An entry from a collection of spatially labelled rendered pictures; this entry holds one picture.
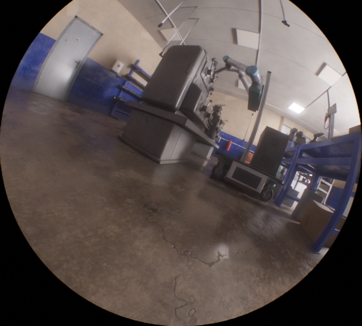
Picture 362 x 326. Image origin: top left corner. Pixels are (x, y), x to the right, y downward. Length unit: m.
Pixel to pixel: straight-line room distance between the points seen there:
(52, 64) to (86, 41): 1.08
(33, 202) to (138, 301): 0.35
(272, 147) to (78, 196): 1.67
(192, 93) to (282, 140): 1.16
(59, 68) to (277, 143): 4.50
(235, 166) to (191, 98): 0.88
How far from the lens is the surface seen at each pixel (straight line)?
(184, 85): 1.16
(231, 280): 0.45
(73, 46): 3.95
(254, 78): 1.78
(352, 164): 1.14
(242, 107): 6.85
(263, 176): 1.50
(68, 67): 3.85
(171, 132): 1.11
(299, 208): 1.69
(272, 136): 1.61
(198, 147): 3.47
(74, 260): 0.34
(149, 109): 1.28
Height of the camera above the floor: 0.31
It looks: 4 degrees down
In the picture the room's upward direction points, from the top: 23 degrees clockwise
